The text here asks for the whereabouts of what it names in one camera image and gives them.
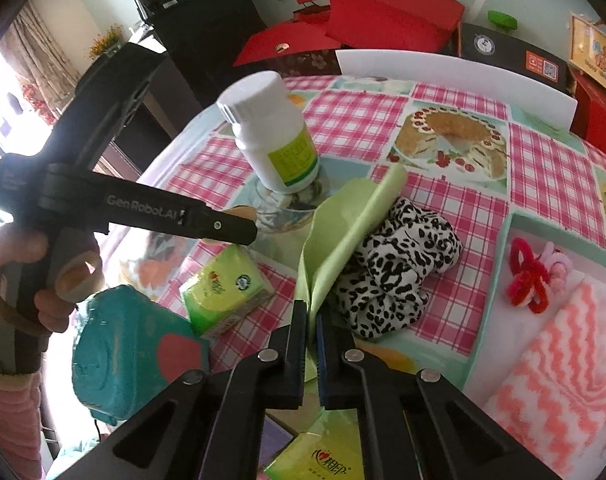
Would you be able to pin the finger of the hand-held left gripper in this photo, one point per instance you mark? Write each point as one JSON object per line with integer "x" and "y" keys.
{"x": 183, "y": 217}

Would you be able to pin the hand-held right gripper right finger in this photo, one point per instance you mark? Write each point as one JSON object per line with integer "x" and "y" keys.
{"x": 324, "y": 360}

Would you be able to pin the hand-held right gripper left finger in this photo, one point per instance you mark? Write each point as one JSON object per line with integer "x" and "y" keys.
{"x": 298, "y": 355}

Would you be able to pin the green tissue pack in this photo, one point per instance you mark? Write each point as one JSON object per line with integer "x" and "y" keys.
{"x": 223, "y": 285}
{"x": 313, "y": 460}

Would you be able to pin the purple wipes packet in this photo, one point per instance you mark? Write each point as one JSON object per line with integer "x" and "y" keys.
{"x": 275, "y": 442}

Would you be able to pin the leopard print cloth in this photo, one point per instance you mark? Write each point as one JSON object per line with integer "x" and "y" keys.
{"x": 398, "y": 265}

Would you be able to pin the light green cloth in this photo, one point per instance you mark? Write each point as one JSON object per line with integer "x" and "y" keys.
{"x": 333, "y": 230}

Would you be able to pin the teal-edged shallow box tray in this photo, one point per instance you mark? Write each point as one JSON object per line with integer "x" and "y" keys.
{"x": 505, "y": 325}

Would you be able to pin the pink white striped towel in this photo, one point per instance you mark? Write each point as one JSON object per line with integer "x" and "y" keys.
{"x": 563, "y": 360}

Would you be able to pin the person's left forearm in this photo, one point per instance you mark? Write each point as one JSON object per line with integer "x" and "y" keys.
{"x": 8, "y": 410}

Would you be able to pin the person's left hand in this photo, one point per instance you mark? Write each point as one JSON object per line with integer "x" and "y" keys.
{"x": 8, "y": 252}

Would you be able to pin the yellow flowers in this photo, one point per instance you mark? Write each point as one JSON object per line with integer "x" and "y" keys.
{"x": 105, "y": 40}

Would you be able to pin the patterned curtain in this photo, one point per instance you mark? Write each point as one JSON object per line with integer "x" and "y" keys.
{"x": 38, "y": 60}

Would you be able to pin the white medicine bottle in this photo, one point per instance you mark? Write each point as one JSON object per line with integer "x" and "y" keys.
{"x": 273, "y": 130}

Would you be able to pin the teal plastic case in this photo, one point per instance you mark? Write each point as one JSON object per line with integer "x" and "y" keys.
{"x": 128, "y": 350}

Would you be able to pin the flat red gift box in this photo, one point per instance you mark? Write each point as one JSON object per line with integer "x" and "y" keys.
{"x": 278, "y": 45}

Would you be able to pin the dark floral box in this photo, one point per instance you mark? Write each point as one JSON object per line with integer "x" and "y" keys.
{"x": 308, "y": 62}

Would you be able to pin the red folded carton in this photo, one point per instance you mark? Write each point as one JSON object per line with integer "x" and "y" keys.
{"x": 393, "y": 10}

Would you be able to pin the white plastic board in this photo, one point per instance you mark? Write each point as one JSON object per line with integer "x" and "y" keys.
{"x": 453, "y": 75}

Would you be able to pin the black box with orange label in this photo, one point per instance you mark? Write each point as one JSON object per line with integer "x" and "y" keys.
{"x": 513, "y": 52}

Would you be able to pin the green plastic knob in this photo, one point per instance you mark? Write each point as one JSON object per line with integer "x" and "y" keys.
{"x": 503, "y": 19}

